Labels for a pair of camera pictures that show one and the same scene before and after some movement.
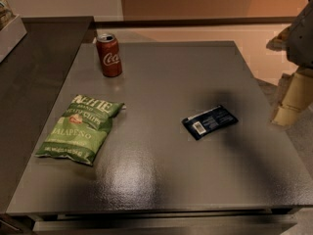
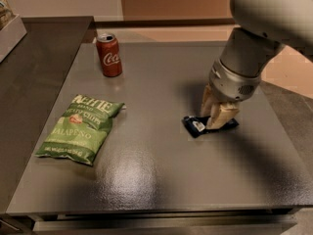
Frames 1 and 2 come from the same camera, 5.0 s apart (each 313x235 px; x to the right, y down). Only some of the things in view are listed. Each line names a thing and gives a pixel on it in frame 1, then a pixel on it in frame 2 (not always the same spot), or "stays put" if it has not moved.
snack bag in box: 6,13 stays put
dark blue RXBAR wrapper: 209,122 stays put
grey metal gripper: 301,39 -> 231,84
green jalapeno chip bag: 81,130 stays put
